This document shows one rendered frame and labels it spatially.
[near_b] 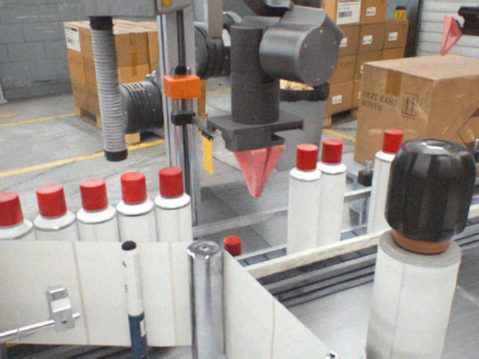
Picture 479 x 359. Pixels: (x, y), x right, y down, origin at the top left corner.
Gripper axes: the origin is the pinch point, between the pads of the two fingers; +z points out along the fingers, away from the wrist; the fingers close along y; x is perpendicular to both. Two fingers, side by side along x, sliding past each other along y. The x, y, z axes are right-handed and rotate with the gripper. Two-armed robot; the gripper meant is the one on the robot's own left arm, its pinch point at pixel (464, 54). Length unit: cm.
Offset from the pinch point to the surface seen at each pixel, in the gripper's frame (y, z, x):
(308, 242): 7, 50, -23
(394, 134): 8.3, 27.3, -19.5
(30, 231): -3, 67, -60
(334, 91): -242, -81, 237
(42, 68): -537, 33, 113
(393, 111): -14.9, 12.3, 9.4
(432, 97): -4.2, 8.8, 4.2
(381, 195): 8.3, 36.6, -13.5
